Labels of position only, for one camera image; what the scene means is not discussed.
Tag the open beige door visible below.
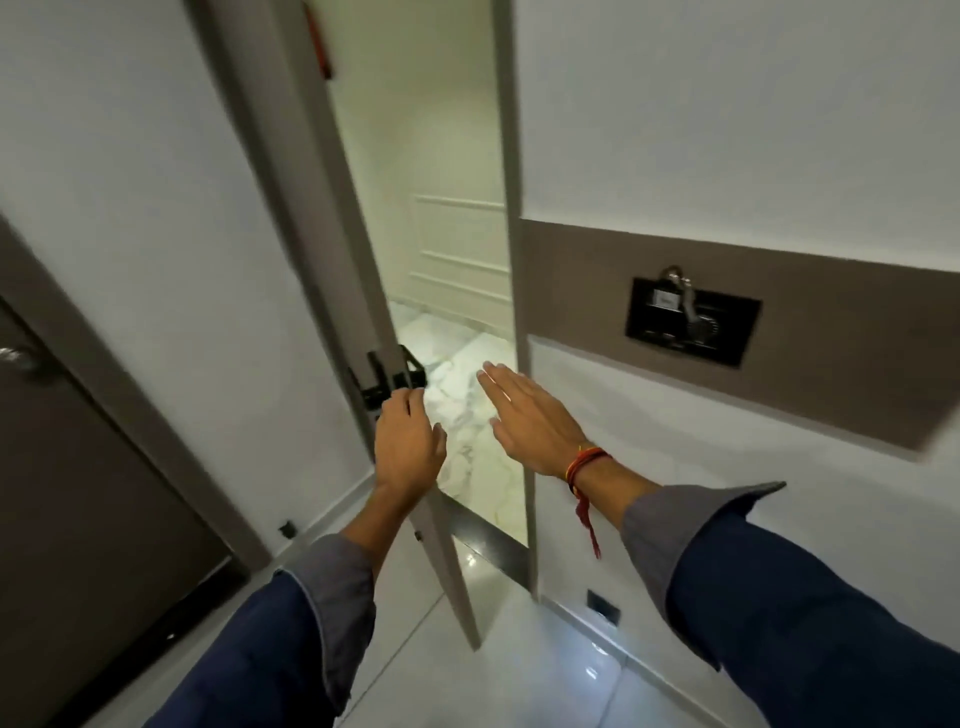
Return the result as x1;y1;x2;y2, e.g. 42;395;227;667
183;0;483;651

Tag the black wall switch panel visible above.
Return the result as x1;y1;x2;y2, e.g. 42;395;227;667
625;276;763;369

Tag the person's right hand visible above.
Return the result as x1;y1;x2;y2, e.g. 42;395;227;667
477;362;594;481

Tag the beige door frame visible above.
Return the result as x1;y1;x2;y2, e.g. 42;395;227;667
489;0;540;601

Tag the person's left forearm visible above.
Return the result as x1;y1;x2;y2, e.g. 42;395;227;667
144;483;410;728

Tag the red thread wrist bracelet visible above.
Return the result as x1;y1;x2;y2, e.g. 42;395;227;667
563;445;613;561

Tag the person's right forearm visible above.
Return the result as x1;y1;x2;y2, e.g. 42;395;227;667
571;453;960;728

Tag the silver key with tag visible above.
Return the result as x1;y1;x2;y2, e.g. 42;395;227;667
651;265;721;348

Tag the black door threshold strip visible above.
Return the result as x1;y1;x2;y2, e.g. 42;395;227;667
429;486;531;591

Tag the white panelled door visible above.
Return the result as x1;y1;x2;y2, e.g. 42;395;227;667
407;193;516;335

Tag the black door handle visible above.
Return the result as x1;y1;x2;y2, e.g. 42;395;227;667
357;344;429;411

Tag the black low wall light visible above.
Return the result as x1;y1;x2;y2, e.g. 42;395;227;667
585;589;622;627

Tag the brown wall panel strip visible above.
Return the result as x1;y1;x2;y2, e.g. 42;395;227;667
519;218;960;453

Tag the red wall-mounted object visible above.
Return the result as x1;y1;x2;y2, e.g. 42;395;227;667
302;0;334;81

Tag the dark brown door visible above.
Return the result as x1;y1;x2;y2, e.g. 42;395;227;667
0;213;273;728

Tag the person's left hand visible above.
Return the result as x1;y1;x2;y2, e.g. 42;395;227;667
374;387;450;513

